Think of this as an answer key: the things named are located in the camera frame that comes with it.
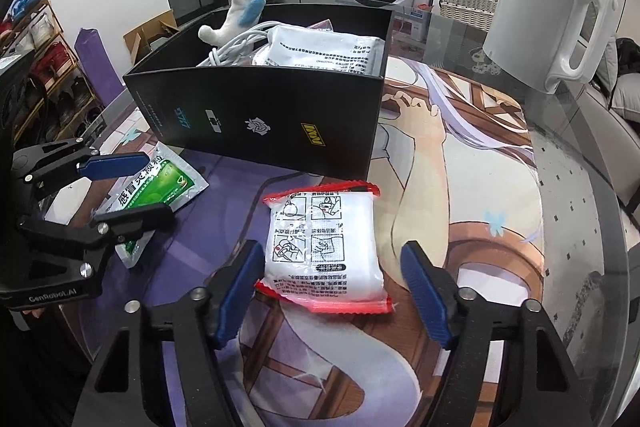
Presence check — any purple bag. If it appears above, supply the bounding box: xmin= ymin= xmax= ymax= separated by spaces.
xmin=75 ymin=27 xmax=126 ymax=108

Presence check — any wooden shoe rack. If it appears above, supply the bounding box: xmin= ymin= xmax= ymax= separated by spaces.
xmin=0 ymin=0 xmax=108 ymax=144

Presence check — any printed table mat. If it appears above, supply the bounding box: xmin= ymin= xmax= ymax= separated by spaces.
xmin=65 ymin=57 xmax=547 ymax=427

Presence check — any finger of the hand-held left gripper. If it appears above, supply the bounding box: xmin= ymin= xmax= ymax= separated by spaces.
xmin=16 ymin=202 xmax=177 ymax=260
xmin=11 ymin=137 xmax=152 ymax=204

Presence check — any black jacket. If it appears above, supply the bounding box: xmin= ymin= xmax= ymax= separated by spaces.
xmin=616 ymin=38 xmax=640 ymax=70

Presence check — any grey printed packet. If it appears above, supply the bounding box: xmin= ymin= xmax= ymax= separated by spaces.
xmin=252 ymin=25 xmax=389 ymax=80

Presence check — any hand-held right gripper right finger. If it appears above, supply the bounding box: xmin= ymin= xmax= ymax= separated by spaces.
xmin=400 ymin=241 xmax=596 ymax=427

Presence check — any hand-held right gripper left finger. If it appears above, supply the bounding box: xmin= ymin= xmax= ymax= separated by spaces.
xmin=82 ymin=239 xmax=266 ymax=427

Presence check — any white electric kettle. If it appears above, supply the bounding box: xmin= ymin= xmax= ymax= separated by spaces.
xmin=482 ymin=0 xmax=619 ymax=96

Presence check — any grey pillow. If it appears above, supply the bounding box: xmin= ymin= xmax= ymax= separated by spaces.
xmin=610 ymin=84 xmax=640 ymax=124

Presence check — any red-edged white packet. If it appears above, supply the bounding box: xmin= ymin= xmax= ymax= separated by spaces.
xmin=255 ymin=181 xmax=394 ymax=314

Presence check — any white plush toy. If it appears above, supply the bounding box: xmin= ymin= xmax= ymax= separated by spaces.
xmin=197 ymin=0 xmax=271 ymax=44

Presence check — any white wicker basket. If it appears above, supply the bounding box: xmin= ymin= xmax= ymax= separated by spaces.
xmin=439 ymin=0 xmax=501 ymax=32

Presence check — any black cardboard box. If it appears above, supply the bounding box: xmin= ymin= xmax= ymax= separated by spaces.
xmin=122 ymin=0 xmax=394 ymax=178

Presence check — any white cable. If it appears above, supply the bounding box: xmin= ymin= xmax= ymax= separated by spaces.
xmin=196 ymin=23 xmax=281 ymax=68

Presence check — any brown cardboard box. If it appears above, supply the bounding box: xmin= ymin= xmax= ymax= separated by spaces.
xmin=123 ymin=9 xmax=181 ymax=60

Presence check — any green white packet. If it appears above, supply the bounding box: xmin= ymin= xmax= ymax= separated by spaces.
xmin=95 ymin=142 xmax=210 ymax=269

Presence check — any grey sofa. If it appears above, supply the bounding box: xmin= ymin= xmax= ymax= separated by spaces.
xmin=580 ymin=57 xmax=640 ymax=208

